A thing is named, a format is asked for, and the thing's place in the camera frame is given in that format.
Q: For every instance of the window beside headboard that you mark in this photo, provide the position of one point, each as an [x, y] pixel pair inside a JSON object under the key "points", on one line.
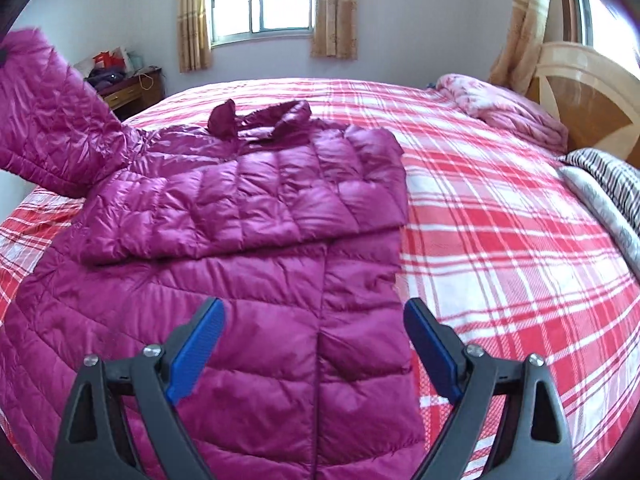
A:
{"points": [[597, 15]]}

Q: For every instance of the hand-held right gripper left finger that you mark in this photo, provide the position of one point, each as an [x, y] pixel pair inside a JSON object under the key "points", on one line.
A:
{"points": [[197, 350]]}

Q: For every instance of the grey patterned pillow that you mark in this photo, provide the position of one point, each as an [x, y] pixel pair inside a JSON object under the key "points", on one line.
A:
{"points": [[600, 210]]}

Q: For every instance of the window with metal frame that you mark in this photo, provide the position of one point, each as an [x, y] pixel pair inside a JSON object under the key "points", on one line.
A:
{"points": [[260, 0]]}

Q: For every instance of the magenta puffer jacket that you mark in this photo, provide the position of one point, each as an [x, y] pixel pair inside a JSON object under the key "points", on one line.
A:
{"points": [[240, 240]]}

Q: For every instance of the red and white gift bag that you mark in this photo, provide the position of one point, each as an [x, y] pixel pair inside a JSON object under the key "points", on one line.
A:
{"points": [[107, 59]]}

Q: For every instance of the yellow patterned curtain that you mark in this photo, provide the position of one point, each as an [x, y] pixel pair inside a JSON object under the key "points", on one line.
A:
{"points": [[522, 25], [192, 20], [334, 15]]}

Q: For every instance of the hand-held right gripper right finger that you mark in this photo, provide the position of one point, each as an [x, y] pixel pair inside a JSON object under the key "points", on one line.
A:
{"points": [[430, 350]]}

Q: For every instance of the purple cloth bundle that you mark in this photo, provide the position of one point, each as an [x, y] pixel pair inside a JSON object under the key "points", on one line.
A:
{"points": [[105, 79]]}

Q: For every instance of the striped folded blanket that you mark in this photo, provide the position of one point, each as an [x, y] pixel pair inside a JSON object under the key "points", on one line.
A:
{"points": [[610, 172]]}

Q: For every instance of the bed with red plaid sheet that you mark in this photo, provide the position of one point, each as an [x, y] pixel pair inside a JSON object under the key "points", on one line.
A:
{"points": [[500, 235]]}

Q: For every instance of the wooden bed headboard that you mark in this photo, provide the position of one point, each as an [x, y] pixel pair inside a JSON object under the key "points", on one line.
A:
{"points": [[595, 95]]}

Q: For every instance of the pink floral quilt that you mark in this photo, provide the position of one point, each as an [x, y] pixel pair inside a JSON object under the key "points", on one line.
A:
{"points": [[500, 105]]}

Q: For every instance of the wooden nightstand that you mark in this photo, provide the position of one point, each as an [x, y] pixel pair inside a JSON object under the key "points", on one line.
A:
{"points": [[132, 92]]}

